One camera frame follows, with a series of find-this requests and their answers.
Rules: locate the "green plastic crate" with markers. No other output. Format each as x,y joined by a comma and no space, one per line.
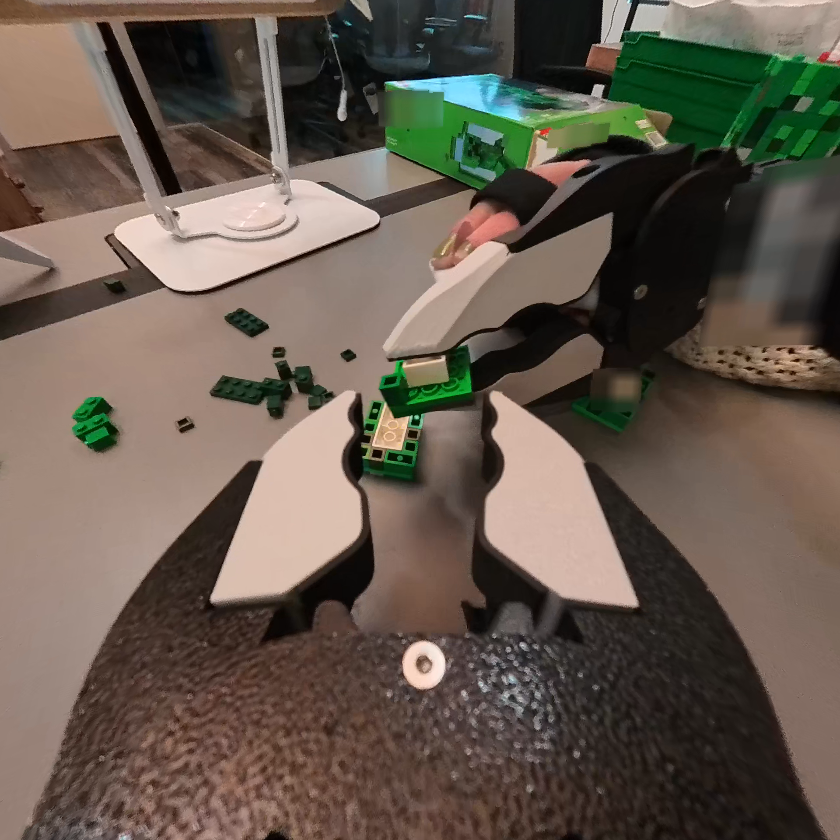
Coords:
682,85

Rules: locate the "book stand with white base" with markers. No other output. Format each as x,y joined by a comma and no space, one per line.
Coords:
262,229

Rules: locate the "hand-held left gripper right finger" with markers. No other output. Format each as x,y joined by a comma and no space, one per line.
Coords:
551,525

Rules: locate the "opened green lego box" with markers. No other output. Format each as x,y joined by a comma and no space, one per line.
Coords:
658,128

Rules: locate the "scattered bright green lego pieces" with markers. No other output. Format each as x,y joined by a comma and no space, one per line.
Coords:
95,423

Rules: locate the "person's right hand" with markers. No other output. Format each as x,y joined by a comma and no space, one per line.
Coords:
485,226

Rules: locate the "large green lego creeper figure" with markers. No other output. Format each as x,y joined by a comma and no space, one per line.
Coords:
787,111

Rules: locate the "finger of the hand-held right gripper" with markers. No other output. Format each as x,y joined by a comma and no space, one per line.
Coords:
512,282
558,380

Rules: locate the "small green hollow lego brick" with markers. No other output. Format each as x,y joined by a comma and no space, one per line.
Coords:
392,390

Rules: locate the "green lego assembly white brick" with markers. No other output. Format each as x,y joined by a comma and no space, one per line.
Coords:
390,453

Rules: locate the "scattered dark green lego pieces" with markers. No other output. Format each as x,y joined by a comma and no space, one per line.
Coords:
262,387

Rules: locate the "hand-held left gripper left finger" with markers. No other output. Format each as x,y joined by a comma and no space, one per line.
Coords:
295,518

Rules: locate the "black monitor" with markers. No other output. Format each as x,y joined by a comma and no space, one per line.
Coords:
558,39

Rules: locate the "spare hand-held gripper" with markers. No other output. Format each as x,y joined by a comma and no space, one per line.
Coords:
19,253

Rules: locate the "dark green lego plate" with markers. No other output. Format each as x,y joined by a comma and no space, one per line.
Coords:
246,321

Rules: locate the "green lego creeper head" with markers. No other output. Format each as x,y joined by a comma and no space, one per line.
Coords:
597,413

